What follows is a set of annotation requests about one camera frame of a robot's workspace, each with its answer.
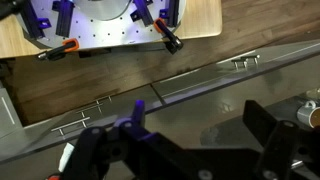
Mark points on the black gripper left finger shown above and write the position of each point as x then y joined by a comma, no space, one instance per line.
96,149

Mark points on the grey kitchen cabinet drawers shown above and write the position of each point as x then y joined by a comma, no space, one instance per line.
266,74

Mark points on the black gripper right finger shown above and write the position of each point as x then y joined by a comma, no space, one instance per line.
283,141

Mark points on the white coffee mug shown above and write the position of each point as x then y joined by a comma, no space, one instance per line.
309,114

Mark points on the orange black clamp left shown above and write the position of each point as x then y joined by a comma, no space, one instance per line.
67,46

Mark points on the wooden robot cart top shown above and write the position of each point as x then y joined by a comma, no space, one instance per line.
198,18

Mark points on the round perforated robot base plate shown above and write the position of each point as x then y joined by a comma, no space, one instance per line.
48,22

